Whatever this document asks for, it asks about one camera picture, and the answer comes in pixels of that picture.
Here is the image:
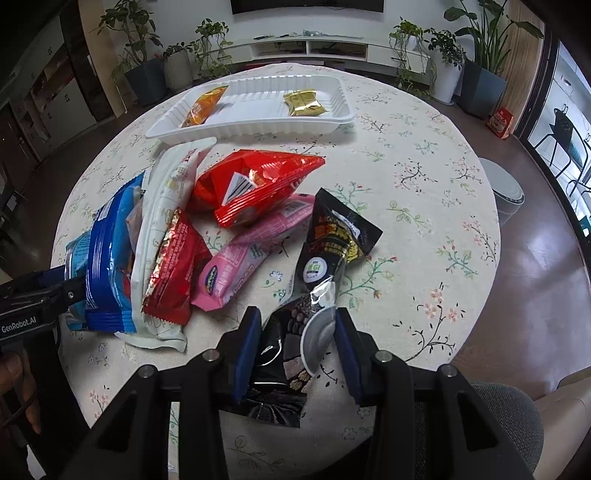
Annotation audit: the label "pink snack packet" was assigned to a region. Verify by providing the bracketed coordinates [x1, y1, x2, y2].
[190, 193, 317, 312]

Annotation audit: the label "white snack packet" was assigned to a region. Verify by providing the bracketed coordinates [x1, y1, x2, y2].
[113, 137, 218, 354]

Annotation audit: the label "wooden wall cabinets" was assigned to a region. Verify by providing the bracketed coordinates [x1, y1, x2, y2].
[0, 18, 118, 167]

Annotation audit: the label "black framed balcony window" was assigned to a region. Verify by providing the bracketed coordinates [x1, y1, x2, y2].
[512, 32, 591, 261]

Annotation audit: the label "plant in smooth white pot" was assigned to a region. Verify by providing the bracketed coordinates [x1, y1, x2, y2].
[424, 28, 468, 105]

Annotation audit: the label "white round bin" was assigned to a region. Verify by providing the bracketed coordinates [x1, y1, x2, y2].
[477, 157, 526, 227]

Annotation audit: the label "trailing green plant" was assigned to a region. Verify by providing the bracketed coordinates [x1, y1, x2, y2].
[191, 18, 237, 80]
[388, 17, 438, 89]

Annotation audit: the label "black balcony chair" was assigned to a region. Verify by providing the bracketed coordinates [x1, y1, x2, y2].
[534, 103, 588, 177]

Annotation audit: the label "grey office chair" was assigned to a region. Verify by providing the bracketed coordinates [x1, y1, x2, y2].
[470, 380, 546, 480]

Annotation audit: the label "person's left hand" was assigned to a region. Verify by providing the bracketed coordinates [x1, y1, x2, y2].
[0, 352, 42, 435]

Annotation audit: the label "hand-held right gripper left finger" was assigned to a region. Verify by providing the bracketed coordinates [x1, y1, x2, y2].
[46, 305, 264, 480]

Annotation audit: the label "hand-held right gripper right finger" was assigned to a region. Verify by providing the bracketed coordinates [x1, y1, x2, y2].
[334, 307, 550, 480]

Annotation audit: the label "wall television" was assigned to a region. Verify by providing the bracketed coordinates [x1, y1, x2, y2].
[230, 0, 385, 15]

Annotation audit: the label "orange snack packet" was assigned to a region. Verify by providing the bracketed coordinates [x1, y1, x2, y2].
[180, 85, 230, 129]

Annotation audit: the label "light blue snack packet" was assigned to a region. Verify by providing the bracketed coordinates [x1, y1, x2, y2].
[64, 230, 94, 331]

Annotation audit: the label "large leafy plant dark pot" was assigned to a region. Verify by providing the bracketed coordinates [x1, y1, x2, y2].
[443, 0, 546, 118]

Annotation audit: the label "tall plant in dark pot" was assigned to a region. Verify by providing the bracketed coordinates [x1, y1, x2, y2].
[93, 0, 168, 108]

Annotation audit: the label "plant in ribbed white pot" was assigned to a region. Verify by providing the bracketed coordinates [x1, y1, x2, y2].
[161, 41, 195, 92]

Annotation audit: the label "gold snack packet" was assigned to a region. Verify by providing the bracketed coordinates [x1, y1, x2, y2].
[282, 89, 328, 119]

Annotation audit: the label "red box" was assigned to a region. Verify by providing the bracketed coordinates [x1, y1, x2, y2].
[488, 106, 515, 140]

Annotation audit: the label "white plastic tray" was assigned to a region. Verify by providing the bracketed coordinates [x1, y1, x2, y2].
[145, 74, 356, 142]

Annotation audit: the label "floral tablecloth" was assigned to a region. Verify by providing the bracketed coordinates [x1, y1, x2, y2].
[50, 65, 503, 480]

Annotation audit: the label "small red gold packet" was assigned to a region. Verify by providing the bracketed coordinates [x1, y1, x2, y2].
[140, 209, 214, 326]

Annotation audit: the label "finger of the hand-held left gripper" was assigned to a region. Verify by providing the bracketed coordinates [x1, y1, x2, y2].
[42, 270, 89, 315]

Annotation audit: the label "black snack packet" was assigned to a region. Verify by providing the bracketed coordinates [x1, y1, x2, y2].
[248, 187, 385, 429]

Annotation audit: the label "dark blue snack packet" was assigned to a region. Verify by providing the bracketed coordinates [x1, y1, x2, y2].
[85, 171, 149, 335]

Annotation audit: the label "large red chip bag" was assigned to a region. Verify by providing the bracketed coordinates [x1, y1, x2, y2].
[191, 149, 327, 230]

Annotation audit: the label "white television cabinet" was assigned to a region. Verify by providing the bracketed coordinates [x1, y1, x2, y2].
[228, 30, 428, 75]

